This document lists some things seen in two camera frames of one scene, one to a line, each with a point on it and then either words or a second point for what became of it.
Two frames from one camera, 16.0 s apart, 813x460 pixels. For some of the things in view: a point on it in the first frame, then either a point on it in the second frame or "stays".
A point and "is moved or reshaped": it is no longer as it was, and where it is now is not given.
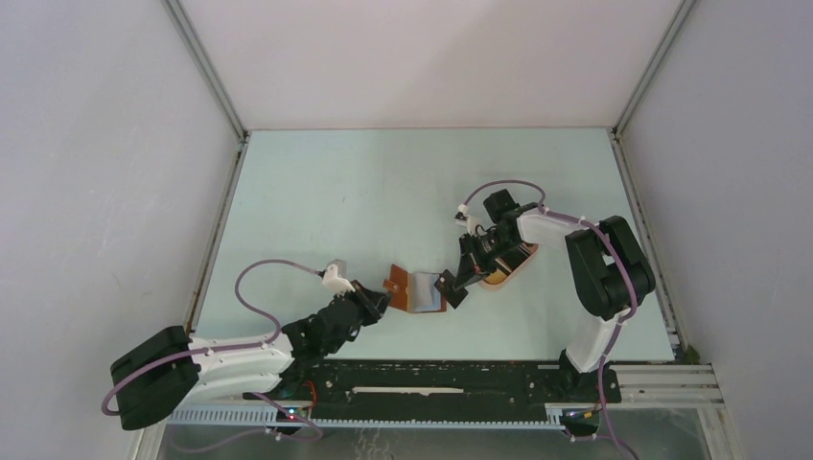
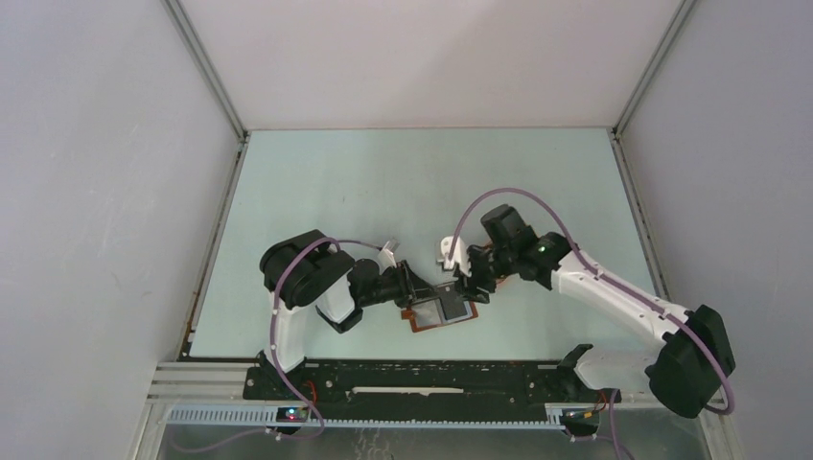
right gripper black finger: (445, 288) -> (473, 293)
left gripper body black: (358, 321) -> (389, 287)
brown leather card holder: (414, 291) is moved or reshaped
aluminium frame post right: (684, 10) stays
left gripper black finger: (370, 305) -> (415, 287)
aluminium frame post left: (181, 21) stays
